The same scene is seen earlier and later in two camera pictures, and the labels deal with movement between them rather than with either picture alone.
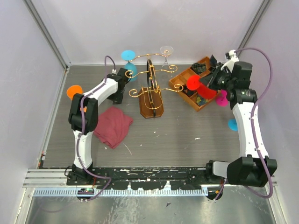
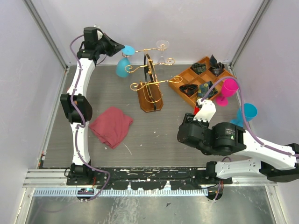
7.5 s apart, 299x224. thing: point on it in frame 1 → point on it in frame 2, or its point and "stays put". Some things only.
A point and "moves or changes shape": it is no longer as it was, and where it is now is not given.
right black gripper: x=210 y=79 → x=189 y=117
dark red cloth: x=111 y=127 stays put
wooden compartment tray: x=179 y=85 stays put
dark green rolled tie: x=198 y=67 stays put
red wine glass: x=193 y=83 → x=196 y=109
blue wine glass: x=131 y=72 moves or changes shape
